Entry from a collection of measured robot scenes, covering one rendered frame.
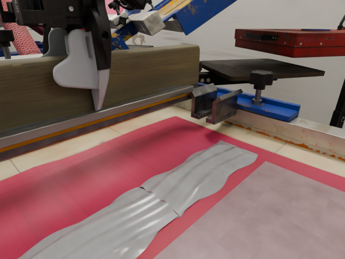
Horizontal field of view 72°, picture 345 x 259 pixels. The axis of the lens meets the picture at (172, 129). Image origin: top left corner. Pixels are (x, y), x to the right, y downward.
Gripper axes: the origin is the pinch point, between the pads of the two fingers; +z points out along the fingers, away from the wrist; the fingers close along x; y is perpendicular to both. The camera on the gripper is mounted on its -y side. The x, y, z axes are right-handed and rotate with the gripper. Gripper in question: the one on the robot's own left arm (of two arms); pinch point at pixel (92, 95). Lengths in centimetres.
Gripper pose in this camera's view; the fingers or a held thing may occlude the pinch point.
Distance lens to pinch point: 33.0
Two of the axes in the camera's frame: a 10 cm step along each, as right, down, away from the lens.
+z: -0.1, 9.1, 4.2
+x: 7.2, 3.0, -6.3
